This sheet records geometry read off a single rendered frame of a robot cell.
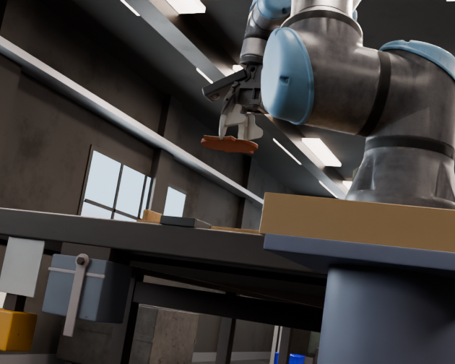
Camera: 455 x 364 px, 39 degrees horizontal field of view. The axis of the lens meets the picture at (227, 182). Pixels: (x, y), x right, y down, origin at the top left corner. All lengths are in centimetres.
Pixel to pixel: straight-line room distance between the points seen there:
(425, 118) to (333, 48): 14
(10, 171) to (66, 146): 73
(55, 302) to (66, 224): 16
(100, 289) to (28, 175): 440
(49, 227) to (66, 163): 464
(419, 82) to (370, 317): 30
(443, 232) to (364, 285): 11
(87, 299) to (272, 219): 61
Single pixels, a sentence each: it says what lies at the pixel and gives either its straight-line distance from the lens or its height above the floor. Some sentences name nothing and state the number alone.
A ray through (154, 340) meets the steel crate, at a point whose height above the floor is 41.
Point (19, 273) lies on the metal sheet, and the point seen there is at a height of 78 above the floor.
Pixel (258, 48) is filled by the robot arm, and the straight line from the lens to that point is 150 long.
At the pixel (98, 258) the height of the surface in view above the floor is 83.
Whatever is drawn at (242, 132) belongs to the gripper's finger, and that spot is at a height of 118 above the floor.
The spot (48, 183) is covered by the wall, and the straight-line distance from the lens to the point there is 587.
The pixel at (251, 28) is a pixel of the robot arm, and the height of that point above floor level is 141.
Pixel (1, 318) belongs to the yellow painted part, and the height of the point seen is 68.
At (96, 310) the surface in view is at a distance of 130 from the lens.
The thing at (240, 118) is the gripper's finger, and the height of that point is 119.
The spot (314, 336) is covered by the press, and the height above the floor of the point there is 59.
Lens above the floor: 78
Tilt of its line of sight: 11 degrees up
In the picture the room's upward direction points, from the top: 9 degrees clockwise
